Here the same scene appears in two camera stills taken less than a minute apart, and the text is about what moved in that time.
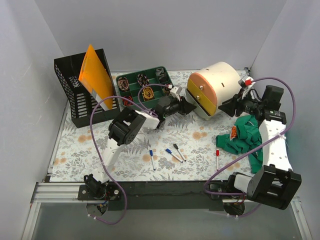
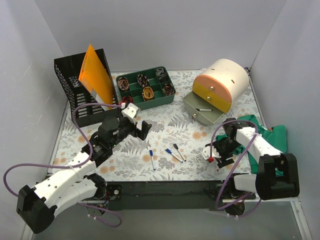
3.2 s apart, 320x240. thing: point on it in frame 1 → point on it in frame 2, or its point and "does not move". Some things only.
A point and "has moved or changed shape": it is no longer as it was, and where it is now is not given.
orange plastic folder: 94,75 does not move
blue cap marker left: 151,154 does not move
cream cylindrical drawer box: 214,84 has moved or changed shape
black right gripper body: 235,105 → 222,155
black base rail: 160,195 does not move
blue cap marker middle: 170,152 does not move
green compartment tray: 128,85 does not move
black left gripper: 182,106 → 137,130
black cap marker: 178,150 does not move
